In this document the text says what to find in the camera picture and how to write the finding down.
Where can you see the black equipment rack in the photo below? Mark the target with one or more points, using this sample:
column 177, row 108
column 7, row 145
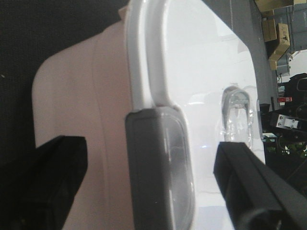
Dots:
column 285, row 135

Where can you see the black table mat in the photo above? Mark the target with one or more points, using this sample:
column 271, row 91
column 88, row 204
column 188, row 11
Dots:
column 30, row 32

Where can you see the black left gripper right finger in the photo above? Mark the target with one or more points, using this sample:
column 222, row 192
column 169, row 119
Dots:
column 256, row 197

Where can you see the white plastic storage bin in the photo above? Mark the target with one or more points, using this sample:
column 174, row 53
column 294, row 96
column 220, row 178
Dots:
column 84, row 90

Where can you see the white glossy bin lid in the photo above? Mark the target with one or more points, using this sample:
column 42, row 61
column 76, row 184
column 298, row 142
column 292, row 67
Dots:
column 182, row 55

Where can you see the grey lid latch handle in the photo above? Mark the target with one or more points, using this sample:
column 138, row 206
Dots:
column 162, row 186

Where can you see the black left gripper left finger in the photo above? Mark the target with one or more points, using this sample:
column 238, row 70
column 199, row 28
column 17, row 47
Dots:
column 37, row 190

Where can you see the stacked cardboard boxes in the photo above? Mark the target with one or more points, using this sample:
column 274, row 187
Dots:
column 284, row 26

